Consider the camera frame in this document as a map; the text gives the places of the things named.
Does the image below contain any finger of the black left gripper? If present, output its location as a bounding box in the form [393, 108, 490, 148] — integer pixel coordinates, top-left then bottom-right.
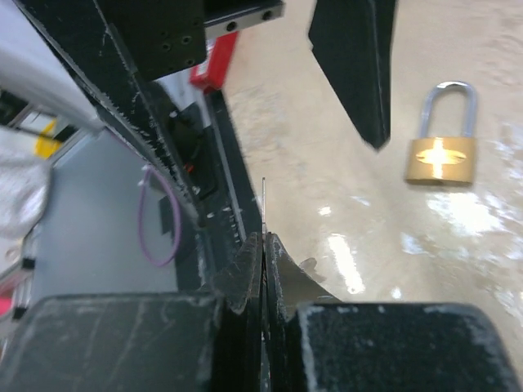
[16, 1, 204, 228]
[308, 0, 397, 150]

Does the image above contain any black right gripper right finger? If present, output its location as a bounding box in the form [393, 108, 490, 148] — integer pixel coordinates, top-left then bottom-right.
[264, 234, 522, 391]

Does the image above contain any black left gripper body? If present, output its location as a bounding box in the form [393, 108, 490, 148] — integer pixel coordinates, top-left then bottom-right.
[98, 0, 284, 81]

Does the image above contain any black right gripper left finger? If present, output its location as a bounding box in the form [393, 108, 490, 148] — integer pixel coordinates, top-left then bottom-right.
[1, 233, 262, 391]

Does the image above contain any large brass padlock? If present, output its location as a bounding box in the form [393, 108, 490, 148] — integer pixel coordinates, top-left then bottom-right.
[405, 81, 477, 187]

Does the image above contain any silver key bunch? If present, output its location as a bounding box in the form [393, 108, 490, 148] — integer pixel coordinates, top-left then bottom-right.
[261, 176, 317, 267]

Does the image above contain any red box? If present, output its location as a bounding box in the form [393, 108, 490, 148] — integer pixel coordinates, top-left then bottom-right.
[189, 32, 239, 94]

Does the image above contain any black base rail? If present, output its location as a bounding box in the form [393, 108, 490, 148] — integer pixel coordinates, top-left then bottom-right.
[150, 82, 261, 291]

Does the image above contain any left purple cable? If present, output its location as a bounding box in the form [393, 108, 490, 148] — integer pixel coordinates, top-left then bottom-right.
[136, 165, 183, 269]

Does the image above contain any aluminium frame rail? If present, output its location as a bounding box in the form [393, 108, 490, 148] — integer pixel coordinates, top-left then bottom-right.
[1, 235, 36, 327]

